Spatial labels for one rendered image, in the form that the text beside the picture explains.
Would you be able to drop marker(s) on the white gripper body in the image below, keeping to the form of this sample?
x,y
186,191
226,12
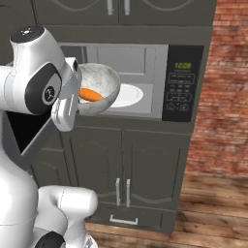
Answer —
x,y
67,106

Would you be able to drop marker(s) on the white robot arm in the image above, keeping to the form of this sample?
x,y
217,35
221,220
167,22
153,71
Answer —
x,y
22,80

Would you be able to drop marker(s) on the orange carrot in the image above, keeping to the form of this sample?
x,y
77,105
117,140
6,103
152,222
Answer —
x,y
90,94

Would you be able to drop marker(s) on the grey marbled bowl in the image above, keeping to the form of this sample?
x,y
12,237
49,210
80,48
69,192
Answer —
x,y
100,76

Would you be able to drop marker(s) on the microwave door with black window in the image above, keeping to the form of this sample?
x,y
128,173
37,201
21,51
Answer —
x,y
29,132

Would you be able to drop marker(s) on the dark grey lower cupboard door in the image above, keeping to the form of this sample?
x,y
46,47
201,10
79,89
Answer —
x,y
155,168
93,161

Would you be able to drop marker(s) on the dark grey cupboard door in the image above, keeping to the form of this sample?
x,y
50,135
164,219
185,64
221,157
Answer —
x,y
168,11
155,168
74,11
93,161

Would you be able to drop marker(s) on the white microwave turntable plate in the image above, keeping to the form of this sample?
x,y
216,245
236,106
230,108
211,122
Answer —
x,y
129,95

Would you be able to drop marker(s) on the dark grey upper cupboard door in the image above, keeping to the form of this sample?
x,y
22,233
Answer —
x,y
74,11
168,11

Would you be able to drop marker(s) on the grey microwave oven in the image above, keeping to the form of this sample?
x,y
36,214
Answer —
x,y
184,84

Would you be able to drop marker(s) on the dark grey side cupboard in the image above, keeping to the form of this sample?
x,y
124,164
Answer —
x,y
51,164

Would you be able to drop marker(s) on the dark grey tall cabinet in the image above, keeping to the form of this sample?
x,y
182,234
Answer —
x,y
135,34

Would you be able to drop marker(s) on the dark grey drawer front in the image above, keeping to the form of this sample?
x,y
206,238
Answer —
x,y
151,219

